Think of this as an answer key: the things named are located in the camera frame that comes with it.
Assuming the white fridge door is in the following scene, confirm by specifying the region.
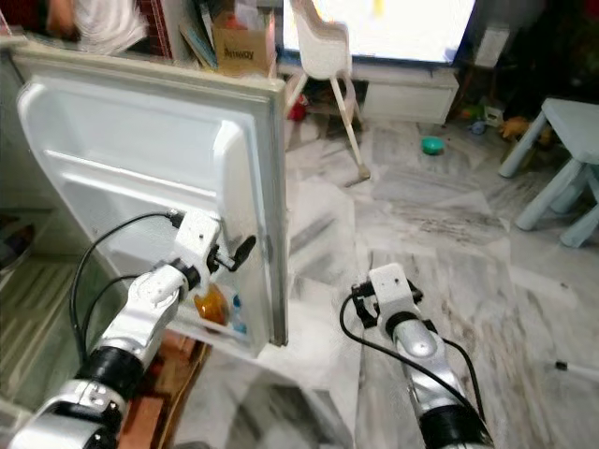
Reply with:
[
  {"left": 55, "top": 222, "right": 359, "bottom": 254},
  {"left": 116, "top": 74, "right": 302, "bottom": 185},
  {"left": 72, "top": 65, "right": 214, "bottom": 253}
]
[{"left": 7, "top": 45, "right": 289, "bottom": 361}]

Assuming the white fridge body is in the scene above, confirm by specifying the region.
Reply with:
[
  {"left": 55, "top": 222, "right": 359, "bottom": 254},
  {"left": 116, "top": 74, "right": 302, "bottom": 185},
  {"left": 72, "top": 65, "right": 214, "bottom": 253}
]
[{"left": 0, "top": 37, "right": 85, "bottom": 431}]

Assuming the orange juice bottle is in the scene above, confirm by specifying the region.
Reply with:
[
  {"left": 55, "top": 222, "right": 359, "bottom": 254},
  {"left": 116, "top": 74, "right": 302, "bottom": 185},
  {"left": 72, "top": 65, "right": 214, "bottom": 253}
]
[{"left": 195, "top": 285, "right": 229, "bottom": 328}]

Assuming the blue cap water bottle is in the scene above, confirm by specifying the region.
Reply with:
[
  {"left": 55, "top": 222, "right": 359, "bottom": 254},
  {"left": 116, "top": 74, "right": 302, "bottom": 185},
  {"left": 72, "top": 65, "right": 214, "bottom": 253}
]
[{"left": 228, "top": 293, "right": 249, "bottom": 336}]

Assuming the large red brick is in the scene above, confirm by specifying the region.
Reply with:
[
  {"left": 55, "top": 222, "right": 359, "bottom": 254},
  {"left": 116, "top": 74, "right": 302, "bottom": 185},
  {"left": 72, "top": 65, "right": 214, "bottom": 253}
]
[{"left": 140, "top": 332, "right": 209, "bottom": 449}]

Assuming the small red toy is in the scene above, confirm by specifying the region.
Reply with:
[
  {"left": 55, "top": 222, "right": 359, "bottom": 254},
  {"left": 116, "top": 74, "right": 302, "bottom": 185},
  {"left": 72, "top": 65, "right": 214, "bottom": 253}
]
[{"left": 288, "top": 94, "right": 308, "bottom": 123}]

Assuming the brown cardboard box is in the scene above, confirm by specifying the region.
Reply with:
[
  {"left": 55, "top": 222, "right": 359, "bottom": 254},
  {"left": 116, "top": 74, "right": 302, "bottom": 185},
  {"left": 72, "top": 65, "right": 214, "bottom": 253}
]
[{"left": 213, "top": 23, "right": 280, "bottom": 78}]

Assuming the white low cabinet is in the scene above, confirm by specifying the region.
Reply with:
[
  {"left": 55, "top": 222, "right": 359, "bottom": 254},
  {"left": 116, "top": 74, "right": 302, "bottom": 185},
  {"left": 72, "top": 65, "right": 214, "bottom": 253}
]
[{"left": 360, "top": 70, "right": 461, "bottom": 124}]

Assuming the small black pen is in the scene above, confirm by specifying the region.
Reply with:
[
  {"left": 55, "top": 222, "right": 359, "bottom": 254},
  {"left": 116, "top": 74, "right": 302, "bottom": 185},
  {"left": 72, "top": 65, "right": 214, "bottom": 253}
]
[{"left": 554, "top": 360, "right": 599, "bottom": 373}]

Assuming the dark round dish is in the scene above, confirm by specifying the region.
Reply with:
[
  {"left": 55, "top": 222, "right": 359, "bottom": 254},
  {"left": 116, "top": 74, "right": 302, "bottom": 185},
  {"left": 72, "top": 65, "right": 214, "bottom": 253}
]
[{"left": 0, "top": 220, "right": 37, "bottom": 272}]

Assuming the white baby high chair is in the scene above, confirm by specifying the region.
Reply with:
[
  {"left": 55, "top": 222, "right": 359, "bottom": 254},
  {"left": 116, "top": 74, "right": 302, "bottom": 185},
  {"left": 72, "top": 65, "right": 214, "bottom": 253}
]
[{"left": 288, "top": 0, "right": 372, "bottom": 183}]

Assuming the small orange toy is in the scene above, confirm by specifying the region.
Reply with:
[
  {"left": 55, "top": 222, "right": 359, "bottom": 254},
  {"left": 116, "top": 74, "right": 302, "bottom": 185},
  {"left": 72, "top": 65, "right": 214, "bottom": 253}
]
[{"left": 501, "top": 117, "right": 530, "bottom": 141}]

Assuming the person in white shirt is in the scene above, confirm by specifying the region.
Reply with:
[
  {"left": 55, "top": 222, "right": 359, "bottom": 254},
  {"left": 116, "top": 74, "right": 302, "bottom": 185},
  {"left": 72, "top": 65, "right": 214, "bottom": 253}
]
[{"left": 47, "top": 0, "right": 151, "bottom": 55}]

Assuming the light blue kids table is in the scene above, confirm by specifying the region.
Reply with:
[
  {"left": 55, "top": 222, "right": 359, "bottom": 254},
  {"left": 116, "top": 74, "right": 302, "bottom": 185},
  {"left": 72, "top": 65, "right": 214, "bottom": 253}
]
[{"left": 498, "top": 97, "right": 599, "bottom": 249}]

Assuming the bright television screen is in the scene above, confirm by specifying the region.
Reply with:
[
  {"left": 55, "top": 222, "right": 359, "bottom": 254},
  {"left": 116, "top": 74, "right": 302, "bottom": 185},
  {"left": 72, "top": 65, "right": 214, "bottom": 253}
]
[{"left": 281, "top": 0, "right": 478, "bottom": 66}]

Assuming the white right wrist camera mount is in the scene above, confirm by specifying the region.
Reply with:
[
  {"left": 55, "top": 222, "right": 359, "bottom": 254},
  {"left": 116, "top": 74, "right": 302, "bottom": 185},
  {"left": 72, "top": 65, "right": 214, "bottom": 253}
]
[{"left": 368, "top": 264, "right": 417, "bottom": 324}]

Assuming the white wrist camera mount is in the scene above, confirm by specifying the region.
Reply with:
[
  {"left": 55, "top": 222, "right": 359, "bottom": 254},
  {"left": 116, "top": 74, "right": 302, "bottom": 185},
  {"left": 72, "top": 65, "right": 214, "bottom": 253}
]
[
  {"left": 368, "top": 264, "right": 417, "bottom": 324},
  {"left": 170, "top": 210, "right": 226, "bottom": 278}
]

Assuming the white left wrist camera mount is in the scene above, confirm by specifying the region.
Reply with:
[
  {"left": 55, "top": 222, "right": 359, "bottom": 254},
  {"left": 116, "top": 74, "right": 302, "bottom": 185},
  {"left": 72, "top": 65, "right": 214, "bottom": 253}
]
[{"left": 170, "top": 210, "right": 226, "bottom": 278}]

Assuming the long black right arm cable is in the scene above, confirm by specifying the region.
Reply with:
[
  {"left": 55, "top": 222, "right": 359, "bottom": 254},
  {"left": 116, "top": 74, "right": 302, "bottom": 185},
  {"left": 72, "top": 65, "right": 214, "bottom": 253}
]
[{"left": 339, "top": 288, "right": 488, "bottom": 436}]

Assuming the long black arm cable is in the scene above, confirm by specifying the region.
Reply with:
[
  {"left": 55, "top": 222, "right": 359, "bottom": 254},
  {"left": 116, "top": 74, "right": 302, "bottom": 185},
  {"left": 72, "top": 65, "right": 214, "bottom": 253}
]
[
  {"left": 339, "top": 288, "right": 488, "bottom": 436},
  {"left": 69, "top": 211, "right": 179, "bottom": 370}
]

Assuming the long black left arm cable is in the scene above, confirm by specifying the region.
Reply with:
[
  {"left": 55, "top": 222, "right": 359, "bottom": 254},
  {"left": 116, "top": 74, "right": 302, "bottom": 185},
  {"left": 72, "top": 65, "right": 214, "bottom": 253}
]
[{"left": 69, "top": 211, "right": 179, "bottom": 370}]

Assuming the short black right arm cable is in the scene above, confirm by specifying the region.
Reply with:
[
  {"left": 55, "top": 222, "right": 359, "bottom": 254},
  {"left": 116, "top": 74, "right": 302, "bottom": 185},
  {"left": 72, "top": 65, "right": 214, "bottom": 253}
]
[{"left": 442, "top": 339, "right": 486, "bottom": 420}]

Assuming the short black arm cable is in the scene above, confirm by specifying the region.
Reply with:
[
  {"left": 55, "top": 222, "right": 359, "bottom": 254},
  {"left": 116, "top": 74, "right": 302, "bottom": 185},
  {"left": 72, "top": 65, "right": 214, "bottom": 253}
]
[
  {"left": 82, "top": 273, "right": 141, "bottom": 361},
  {"left": 442, "top": 339, "right": 486, "bottom": 420}
]

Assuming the short black left arm cable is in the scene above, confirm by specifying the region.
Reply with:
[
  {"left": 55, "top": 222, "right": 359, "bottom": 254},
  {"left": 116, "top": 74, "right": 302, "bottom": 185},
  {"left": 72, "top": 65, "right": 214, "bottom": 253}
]
[{"left": 82, "top": 273, "right": 141, "bottom": 361}]

